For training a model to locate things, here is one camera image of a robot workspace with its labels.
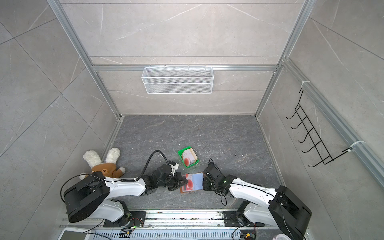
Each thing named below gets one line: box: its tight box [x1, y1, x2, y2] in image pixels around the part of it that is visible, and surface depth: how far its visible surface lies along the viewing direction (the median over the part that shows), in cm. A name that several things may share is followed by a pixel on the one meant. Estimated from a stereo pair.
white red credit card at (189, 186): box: [182, 173, 194, 193], surface depth 84 cm
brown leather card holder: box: [180, 172, 204, 194], surface depth 86 cm
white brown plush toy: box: [79, 148, 126, 180], surface depth 87 cm
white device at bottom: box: [57, 227, 95, 240], surface depth 67 cm
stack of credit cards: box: [181, 147, 198, 167], surface depth 94 cm
